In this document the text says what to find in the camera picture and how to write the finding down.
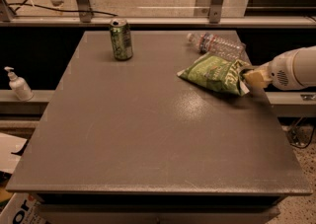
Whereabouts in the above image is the metal window rail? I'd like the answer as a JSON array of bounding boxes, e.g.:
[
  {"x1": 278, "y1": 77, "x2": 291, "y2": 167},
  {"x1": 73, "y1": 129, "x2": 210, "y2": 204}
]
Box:
[{"x1": 0, "y1": 16, "x2": 316, "y2": 29}]

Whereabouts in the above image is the green jalapeno chip bag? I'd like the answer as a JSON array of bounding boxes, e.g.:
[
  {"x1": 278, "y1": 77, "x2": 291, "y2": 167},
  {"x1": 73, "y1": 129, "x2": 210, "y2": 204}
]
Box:
[{"x1": 177, "y1": 52, "x2": 249, "y2": 97}]

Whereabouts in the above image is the clear plastic water bottle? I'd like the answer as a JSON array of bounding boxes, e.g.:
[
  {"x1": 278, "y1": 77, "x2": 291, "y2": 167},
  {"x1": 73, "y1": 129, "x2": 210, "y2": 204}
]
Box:
[{"x1": 187, "y1": 33, "x2": 245, "y2": 61}]

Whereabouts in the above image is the green soda can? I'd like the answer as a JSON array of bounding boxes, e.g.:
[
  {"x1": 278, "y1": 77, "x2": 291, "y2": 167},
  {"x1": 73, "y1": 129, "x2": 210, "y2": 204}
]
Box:
[{"x1": 110, "y1": 18, "x2": 133, "y2": 61}]

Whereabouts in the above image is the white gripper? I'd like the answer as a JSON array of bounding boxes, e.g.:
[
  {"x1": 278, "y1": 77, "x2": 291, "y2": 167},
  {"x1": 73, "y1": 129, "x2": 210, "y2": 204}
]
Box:
[{"x1": 243, "y1": 49, "x2": 303, "y2": 91}]

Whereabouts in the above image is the white pump dispenser bottle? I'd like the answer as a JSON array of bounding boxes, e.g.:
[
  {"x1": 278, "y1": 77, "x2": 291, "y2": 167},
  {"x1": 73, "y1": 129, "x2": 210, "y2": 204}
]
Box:
[{"x1": 4, "y1": 66, "x2": 34, "y2": 102}]

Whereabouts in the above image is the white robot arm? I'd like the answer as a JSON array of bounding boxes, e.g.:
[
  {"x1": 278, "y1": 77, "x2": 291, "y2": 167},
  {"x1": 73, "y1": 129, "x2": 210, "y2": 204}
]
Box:
[{"x1": 242, "y1": 46, "x2": 316, "y2": 91}]

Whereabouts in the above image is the white cardboard box with letters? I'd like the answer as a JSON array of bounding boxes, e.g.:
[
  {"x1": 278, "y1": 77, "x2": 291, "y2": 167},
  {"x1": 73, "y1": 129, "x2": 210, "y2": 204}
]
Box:
[{"x1": 0, "y1": 193, "x2": 48, "y2": 224}]

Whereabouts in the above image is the white paper sheet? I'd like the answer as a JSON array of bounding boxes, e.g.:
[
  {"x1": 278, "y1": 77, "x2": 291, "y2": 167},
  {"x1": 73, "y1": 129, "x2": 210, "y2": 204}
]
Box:
[{"x1": 0, "y1": 133, "x2": 27, "y2": 174}]

